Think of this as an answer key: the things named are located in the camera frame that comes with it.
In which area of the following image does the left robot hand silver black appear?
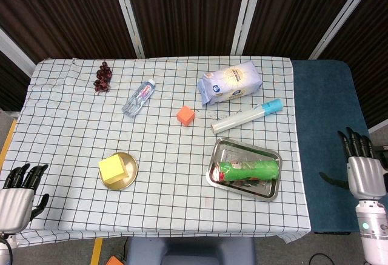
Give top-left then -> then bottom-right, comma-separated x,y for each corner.
0,163 -> 50,235

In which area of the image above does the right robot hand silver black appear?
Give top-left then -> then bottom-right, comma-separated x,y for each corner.
319,127 -> 388,201

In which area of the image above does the yellow cube block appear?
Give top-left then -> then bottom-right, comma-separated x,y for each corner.
98,153 -> 130,185

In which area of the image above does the green chip can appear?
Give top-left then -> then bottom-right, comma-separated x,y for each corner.
212,159 -> 281,183

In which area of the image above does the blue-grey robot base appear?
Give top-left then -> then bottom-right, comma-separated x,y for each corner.
125,236 -> 257,265

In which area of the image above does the black box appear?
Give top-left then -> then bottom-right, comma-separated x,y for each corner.
374,145 -> 388,169

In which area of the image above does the dark blue table mat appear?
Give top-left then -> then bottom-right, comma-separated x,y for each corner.
291,59 -> 374,235

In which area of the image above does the orange object on floor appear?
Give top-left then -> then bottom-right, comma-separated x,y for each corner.
104,255 -> 125,265

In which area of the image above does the round metal plate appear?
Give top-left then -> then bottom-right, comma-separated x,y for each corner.
99,152 -> 139,191

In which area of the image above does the rectangular metal tray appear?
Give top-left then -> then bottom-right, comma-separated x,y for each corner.
206,138 -> 283,202

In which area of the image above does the cling film roll blue end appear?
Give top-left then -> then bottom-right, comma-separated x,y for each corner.
210,98 -> 284,136

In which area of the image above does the white checked tablecloth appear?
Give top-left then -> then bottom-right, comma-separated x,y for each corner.
0,56 -> 313,246

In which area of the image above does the dark red grape bunch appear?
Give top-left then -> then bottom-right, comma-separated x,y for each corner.
93,61 -> 113,96

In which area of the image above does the clear plastic water bottle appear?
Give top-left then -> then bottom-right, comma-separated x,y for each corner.
121,79 -> 156,118

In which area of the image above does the pale blue tissue pack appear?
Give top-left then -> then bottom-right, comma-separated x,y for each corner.
196,60 -> 263,106

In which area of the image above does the orange cube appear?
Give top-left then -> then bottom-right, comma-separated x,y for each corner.
176,105 -> 195,127

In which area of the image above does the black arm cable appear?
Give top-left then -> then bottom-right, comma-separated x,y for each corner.
0,237 -> 13,265

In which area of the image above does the black floor cable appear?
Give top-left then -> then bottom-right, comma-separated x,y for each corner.
308,252 -> 336,265

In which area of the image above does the brown folding screen white frame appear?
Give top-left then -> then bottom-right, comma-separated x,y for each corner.
0,0 -> 388,134

